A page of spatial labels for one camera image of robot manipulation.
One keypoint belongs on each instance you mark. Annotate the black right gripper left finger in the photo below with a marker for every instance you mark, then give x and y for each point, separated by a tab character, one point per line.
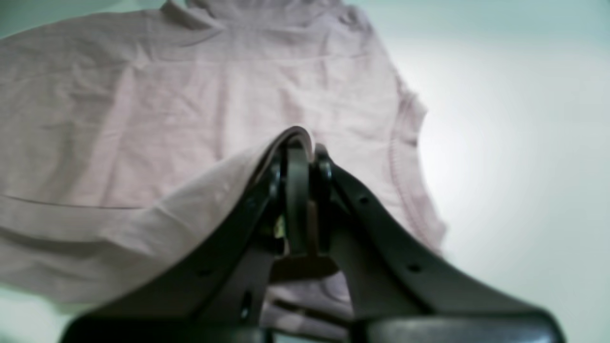
215	294

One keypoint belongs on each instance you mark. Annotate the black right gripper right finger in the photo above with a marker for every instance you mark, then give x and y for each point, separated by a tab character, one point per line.
401	291

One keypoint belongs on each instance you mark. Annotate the mauve T-shirt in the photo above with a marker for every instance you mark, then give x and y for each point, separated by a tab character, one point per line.
126	138

